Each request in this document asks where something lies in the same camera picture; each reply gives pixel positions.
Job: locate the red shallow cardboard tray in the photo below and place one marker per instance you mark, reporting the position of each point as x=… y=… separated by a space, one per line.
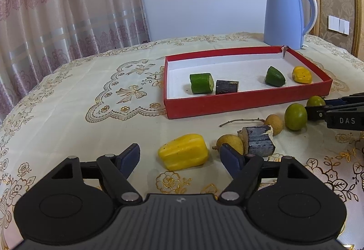
x=241 y=70

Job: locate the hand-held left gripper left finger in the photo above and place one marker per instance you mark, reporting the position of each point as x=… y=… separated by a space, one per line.
x=129 y=157

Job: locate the light blue electric kettle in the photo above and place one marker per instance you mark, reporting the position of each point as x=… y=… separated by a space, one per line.
x=281 y=16

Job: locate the green pepper piece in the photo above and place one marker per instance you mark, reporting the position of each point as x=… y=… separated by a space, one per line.
x=274 y=76

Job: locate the ridged yellow fruit piece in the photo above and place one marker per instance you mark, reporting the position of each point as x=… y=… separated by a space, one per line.
x=183 y=152

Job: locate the embroidered cream tablecloth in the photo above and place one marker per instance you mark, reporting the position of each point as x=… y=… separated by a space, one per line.
x=85 y=139

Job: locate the green lime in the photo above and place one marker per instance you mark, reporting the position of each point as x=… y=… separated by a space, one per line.
x=315 y=101
x=295 y=117

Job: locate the stemless brown longan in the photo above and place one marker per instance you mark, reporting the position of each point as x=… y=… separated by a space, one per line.
x=229 y=143

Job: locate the round yellow fruit piece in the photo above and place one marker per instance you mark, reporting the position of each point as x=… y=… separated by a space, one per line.
x=302 y=75

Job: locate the patterned beige curtain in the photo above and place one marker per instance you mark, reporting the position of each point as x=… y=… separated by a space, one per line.
x=71 y=11

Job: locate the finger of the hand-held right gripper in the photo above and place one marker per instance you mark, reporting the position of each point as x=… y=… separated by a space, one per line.
x=332 y=102
x=312 y=113

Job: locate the cucumber piece with end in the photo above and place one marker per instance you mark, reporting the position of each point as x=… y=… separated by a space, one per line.
x=200 y=83

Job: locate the large dark eggplant piece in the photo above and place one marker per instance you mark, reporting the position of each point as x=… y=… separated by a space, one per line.
x=260 y=140

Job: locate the white wall switch panel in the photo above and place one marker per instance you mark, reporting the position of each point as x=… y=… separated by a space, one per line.
x=338 y=24

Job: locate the small dark eggplant piece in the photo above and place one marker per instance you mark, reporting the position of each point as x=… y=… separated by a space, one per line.
x=226 y=87

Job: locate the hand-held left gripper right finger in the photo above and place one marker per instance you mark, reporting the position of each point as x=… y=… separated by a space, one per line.
x=231 y=161

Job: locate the brown longan with long stem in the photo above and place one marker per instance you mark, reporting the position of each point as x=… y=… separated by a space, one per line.
x=275 y=124

